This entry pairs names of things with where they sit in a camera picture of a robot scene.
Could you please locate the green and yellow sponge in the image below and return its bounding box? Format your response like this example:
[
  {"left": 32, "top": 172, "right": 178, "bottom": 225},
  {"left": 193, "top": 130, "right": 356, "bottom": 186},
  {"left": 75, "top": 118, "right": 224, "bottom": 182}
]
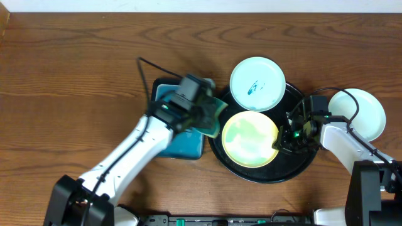
[{"left": 193, "top": 97, "right": 228, "bottom": 138}]

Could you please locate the yellow plate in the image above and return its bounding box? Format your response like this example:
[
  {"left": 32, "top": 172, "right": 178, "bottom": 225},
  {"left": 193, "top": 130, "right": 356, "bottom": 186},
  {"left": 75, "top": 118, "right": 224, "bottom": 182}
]
[{"left": 221, "top": 111, "right": 279, "bottom": 168}]

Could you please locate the light green plate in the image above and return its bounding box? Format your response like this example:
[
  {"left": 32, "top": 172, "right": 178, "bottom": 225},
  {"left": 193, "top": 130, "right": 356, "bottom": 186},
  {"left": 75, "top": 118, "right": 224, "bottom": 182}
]
[
  {"left": 329, "top": 89, "right": 386, "bottom": 141},
  {"left": 229, "top": 56, "right": 286, "bottom": 112}
]

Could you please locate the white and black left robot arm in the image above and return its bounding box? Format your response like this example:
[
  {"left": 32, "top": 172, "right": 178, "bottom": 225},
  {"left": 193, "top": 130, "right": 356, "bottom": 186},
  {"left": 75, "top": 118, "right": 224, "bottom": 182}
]
[{"left": 43, "top": 90, "right": 227, "bottom": 225}]

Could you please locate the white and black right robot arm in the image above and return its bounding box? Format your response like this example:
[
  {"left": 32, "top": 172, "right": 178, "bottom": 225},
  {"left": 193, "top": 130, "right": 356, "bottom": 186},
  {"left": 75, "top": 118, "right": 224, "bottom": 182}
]
[{"left": 273, "top": 116, "right": 401, "bottom": 226}]

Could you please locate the black rectangular tray with blue water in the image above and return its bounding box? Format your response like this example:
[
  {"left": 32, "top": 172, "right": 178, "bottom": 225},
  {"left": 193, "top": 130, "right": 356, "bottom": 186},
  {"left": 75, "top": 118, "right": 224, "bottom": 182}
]
[{"left": 149, "top": 86, "right": 204, "bottom": 160}]

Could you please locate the round black tray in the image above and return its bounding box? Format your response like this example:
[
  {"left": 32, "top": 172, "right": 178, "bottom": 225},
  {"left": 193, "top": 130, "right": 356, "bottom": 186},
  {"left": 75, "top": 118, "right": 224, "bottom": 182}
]
[{"left": 209, "top": 83, "right": 318, "bottom": 184}]

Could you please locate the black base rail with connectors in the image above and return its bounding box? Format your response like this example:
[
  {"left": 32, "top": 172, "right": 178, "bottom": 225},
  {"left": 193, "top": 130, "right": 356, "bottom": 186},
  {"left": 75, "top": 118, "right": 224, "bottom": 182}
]
[{"left": 138, "top": 209, "right": 314, "bottom": 226}]

